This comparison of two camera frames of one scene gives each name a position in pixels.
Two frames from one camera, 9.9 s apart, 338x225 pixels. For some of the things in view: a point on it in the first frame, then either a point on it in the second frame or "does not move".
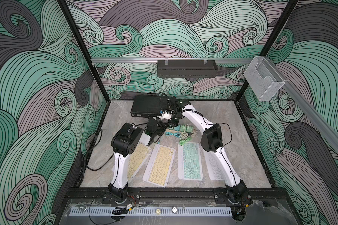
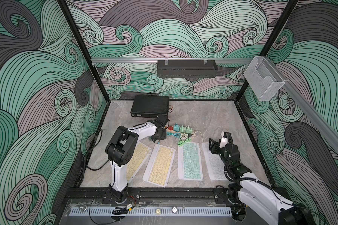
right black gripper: [172, 123] → [214, 145]
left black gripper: [163, 129] does not move
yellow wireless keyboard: [137, 160] does not move
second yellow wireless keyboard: [158, 169] does not move
